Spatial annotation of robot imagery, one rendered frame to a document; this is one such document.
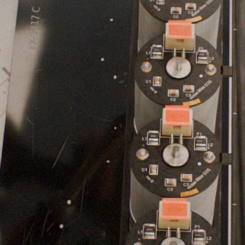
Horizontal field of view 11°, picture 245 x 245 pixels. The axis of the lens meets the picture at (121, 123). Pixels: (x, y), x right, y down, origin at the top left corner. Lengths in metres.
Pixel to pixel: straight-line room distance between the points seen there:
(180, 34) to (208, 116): 0.03
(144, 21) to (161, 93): 0.03
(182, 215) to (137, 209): 0.03
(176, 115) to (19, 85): 0.09
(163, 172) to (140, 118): 0.03
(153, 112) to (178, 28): 0.02
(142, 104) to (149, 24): 0.03
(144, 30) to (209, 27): 0.02
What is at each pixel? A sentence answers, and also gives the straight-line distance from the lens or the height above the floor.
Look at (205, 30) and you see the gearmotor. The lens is 0.38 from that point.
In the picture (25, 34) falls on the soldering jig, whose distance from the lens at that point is 0.43.
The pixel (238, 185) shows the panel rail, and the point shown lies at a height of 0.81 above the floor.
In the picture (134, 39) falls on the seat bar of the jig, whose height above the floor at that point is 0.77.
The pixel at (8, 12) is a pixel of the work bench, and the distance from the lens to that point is 0.45.
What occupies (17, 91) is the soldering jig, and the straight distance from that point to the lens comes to 0.42.
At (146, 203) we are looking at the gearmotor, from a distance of 0.35.
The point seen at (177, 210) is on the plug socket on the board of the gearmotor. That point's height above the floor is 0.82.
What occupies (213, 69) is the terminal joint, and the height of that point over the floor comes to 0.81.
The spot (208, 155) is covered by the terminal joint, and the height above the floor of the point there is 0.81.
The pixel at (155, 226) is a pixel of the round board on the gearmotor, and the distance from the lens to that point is 0.33.
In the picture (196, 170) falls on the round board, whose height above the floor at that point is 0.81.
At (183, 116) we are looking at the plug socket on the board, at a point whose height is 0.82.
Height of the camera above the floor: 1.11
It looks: 60 degrees down
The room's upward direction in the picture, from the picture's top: straight up
